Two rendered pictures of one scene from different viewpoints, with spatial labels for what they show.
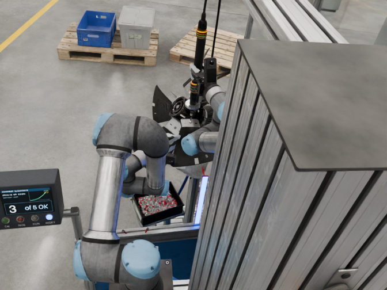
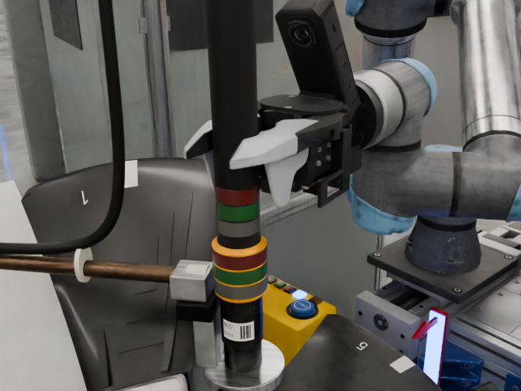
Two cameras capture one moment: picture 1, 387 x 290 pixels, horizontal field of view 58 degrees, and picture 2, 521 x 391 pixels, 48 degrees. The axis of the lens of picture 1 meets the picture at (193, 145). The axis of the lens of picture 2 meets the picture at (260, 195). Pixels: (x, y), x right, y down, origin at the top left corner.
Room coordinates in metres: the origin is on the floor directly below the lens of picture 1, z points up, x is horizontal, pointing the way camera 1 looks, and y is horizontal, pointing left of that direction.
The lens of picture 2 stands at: (1.50, 0.40, 1.63)
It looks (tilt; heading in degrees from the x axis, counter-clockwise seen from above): 22 degrees down; 242
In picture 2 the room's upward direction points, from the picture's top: 1 degrees counter-clockwise
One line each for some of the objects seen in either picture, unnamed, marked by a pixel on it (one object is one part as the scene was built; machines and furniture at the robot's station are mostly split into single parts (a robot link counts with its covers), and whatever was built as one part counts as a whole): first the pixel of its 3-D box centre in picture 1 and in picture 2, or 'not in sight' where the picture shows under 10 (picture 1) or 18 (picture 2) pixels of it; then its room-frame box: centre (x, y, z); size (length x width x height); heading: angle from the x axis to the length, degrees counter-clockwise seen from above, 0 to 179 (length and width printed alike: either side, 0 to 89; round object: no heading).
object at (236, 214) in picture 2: not in sight; (237, 205); (1.33, 0.03, 1.45); 0.03 x 0.03 x 0.01
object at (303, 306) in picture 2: not in sight; (302, 308); (1.05, -0.31, 1.08); 0.04 x 0.04 x 0.02
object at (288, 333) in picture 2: not in sight; (283, 324); (1.06, -0.35, 1.02); 0.16 x 0.10 x 0.11; 106
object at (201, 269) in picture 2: not in sight; (198, 277); (1.35, 0.01, 1.39); 0.02 x 0.02 x 0.02; 51
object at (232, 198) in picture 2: not in sight; (237, 189); (1.33, 0.03, 1.46); 0.03 x 0.03 x 0.01
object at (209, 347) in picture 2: (194, 95); (230, 323); (1.33, 0.02, 1.34); 0.09 x 0.07 x 0.10; 141
